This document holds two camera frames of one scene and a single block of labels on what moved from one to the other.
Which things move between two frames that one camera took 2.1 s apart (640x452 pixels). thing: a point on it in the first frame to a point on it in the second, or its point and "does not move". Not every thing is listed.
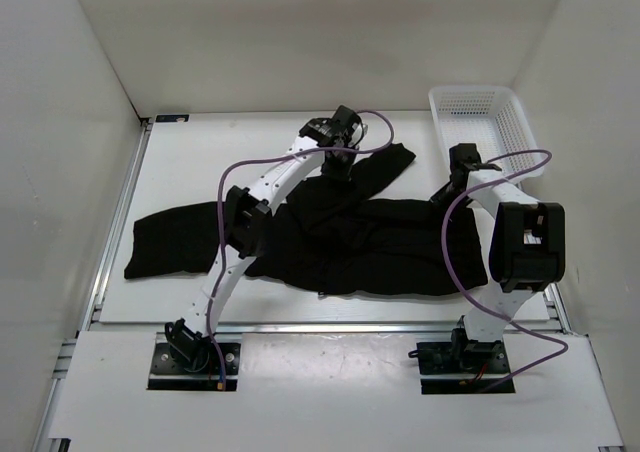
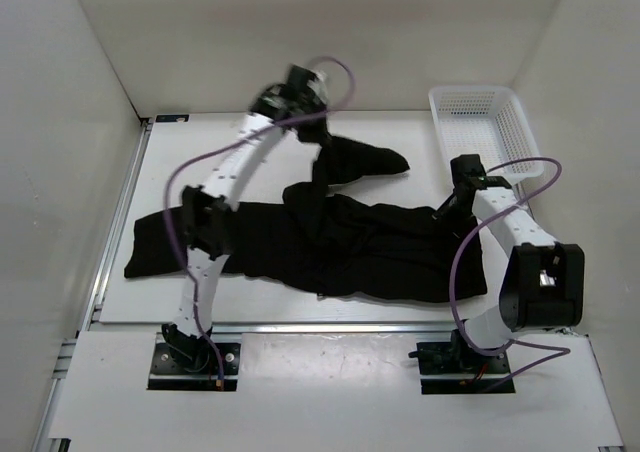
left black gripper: (339, 174) to (319, 133)
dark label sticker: (172, 118) does not move
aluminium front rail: (311, 327) does not move
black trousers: (326, 240) does not move
